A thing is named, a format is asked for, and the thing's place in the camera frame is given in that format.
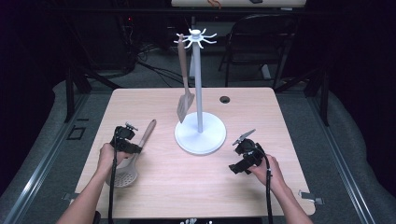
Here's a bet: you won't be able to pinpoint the hand-held gripper black cable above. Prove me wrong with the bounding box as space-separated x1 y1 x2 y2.
255 148 275 224
106 125 120 224

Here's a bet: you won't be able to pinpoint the right hand-held gripper black cable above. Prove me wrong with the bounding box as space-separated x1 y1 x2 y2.
255 148 275 224

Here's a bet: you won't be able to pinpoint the black folding chair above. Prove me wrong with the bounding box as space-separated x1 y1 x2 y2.
218 13 302 90

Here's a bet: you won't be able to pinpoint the person's right hand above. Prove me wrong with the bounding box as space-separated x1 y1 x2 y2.
248 154 286 194

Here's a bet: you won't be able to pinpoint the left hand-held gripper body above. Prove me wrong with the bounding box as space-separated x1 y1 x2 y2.
109 121 139 153

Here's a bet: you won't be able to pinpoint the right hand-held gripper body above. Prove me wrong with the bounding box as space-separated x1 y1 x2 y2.
232 129 265 167

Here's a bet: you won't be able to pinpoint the beige slotted spatula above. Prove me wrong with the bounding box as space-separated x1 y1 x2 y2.
176 33 196 124

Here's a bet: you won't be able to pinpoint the person's left hand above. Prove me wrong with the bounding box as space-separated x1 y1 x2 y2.
97 143 134 175

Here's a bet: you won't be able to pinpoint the black metal stand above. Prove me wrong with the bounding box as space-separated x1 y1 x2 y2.
64 66 120 124
274 66 331 127

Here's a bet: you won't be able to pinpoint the beige skimmer spoon with holes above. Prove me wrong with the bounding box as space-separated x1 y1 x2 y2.
106 119 158 189

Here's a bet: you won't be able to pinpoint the white utensil rack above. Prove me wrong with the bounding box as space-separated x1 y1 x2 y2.
173 27 228 156

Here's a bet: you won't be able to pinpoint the person's dark printed clothing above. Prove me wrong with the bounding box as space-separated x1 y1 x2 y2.
129 217 262 224

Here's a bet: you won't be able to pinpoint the black floor cables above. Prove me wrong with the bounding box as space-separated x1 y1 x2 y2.
136 60 185 88

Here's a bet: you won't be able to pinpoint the aluminium floor rail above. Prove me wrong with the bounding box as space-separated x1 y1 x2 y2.
306 92 377 224
2 92 92 224

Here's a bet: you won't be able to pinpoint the left hand-held gripper black cable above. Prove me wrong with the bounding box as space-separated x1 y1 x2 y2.
106 125 120 224

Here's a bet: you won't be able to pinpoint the metal table corner bracket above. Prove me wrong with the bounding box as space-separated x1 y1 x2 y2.
62 191 86 202
298 189 325 205

